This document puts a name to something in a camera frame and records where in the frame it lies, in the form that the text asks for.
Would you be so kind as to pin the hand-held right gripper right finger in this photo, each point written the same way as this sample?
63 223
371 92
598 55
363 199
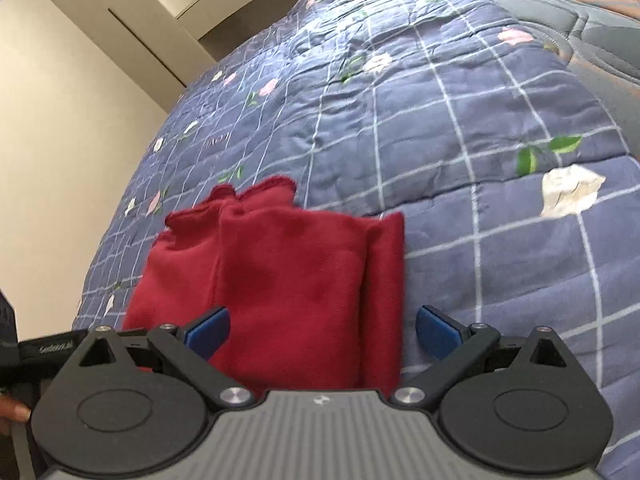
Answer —
437 332

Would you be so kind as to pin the person's left hand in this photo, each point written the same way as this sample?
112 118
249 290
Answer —
14 413

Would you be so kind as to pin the grey brown quilted mattress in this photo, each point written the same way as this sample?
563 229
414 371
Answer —
575 0

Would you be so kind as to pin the blue checked floral quilt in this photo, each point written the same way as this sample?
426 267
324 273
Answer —
400 110

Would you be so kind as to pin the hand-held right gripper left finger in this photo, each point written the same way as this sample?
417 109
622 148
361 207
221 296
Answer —
210 332

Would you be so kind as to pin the cream wardrobe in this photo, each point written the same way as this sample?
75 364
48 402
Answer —
75 135

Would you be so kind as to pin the red small garment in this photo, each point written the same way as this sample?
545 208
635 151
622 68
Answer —
300 270

